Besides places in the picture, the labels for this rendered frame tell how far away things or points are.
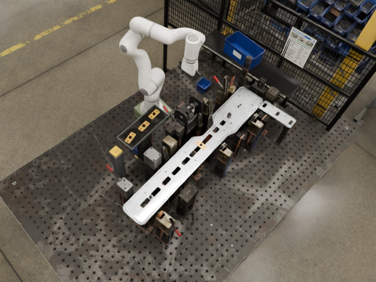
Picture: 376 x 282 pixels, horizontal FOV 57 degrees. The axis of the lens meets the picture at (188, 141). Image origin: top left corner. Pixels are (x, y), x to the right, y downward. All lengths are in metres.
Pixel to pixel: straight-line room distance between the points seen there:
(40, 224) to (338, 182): 2.80
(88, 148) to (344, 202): 2.50
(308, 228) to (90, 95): 2.66
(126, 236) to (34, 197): 0.73
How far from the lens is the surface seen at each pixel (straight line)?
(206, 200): 2.64
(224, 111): 2.68
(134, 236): 2.53
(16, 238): 3.48
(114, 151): 2.28
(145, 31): 2.15
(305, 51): 2.85
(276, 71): 3.03
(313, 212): 3.64
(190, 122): 2.63
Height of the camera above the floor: 3.13
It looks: 58 degrees down
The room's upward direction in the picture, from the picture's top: 8 degrees clockwise
